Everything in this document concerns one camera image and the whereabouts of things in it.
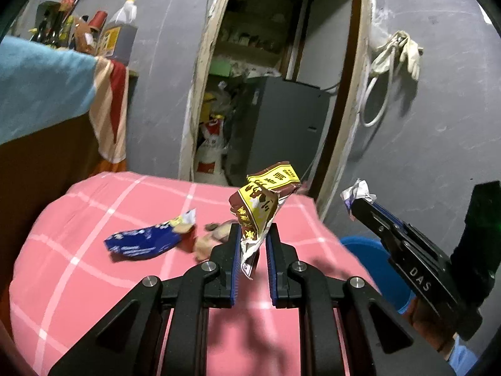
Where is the white paper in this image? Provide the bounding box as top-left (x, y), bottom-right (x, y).
top-left (340, 178), bottom-right (377, 216)

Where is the yellow brown snack wrapper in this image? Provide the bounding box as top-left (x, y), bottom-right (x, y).
top-left (229, 161), bottom-right (302, 279)

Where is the right hand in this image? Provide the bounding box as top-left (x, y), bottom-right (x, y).
top-left (403, 297), bottom-right (454, 360)

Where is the blue plastic bucket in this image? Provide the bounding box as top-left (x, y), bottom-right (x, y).
top-left (340, 236), bottom-right (414, 314)

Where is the blue snack wrapper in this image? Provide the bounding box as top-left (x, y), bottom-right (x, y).
top-left (104, 209), bottom-right (196, 260)

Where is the pink checked tablecloth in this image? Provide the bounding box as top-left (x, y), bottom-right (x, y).
top-left (7, 170), bottom-right (380, 376)

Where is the grey cabinet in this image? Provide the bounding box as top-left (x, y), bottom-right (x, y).
top-left (225, 76), bottom-right (330, 187)

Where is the brown food scrap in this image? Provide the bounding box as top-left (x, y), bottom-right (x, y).
top-left (194, 220), bottom-right (235, 262)

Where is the white red sack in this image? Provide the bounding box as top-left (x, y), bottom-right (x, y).
top-left (194, 116), bottom-right (228, 186)

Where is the striped red beige towel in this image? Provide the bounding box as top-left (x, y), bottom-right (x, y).
top-left (88, 56), bottom-right (129, 165)

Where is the light blue cloth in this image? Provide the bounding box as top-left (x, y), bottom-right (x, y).
top-left (0, 36), bottom-right (97, 144)

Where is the grey box on counter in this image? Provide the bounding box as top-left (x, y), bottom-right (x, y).
top-left (97, 23), bottom-right (137, 65)

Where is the white plastic bottle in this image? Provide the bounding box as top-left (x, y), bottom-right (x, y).
top-left (111, 0), bottom-right (137, 25)

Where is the red cup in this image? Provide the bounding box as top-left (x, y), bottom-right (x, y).
top-left (88, 10), bottom-right (108, 31)

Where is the white rope on wall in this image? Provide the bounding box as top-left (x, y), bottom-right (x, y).
top-left (358, 30), bottom-right (425, 128)

